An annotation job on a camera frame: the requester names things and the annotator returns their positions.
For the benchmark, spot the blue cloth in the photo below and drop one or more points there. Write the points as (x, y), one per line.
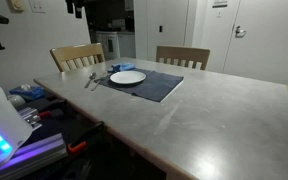
(121, 67)

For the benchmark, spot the white round plate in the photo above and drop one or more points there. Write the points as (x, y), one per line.
(128, 77)

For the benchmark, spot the light wooden slat-back chair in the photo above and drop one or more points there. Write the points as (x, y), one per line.
(77, 51)
(184, 52)

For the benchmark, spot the white kitchen cabinet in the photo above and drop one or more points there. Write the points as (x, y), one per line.
(125, 45)

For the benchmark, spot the silver spoon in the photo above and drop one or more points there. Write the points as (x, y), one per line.
(92, 76)

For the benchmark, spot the silver fork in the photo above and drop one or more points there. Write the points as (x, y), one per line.
(99, 81)

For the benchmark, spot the blue fabric bag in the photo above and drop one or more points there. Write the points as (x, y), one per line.
(27, 93)

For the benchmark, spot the white round object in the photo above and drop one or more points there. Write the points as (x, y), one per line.
(15, 100)

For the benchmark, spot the dark blue placemat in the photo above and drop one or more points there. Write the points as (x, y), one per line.
(157, 86)

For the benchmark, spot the white wide switch plate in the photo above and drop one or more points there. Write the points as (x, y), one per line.
(37, 5)

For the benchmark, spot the beige wall thermostat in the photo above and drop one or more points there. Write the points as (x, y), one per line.
(16, 5)

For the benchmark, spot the small black wall plate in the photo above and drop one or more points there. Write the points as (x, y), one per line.
(160, 28)

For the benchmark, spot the silver metal bracket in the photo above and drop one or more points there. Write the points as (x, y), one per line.
(29, 116)

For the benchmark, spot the small white light switch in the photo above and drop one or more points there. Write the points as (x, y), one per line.
(219, 14)

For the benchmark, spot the white wall sign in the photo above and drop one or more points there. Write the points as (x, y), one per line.
(219, 3)

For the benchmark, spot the aluminium extrusion rail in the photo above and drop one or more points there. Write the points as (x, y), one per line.
(34, 150)

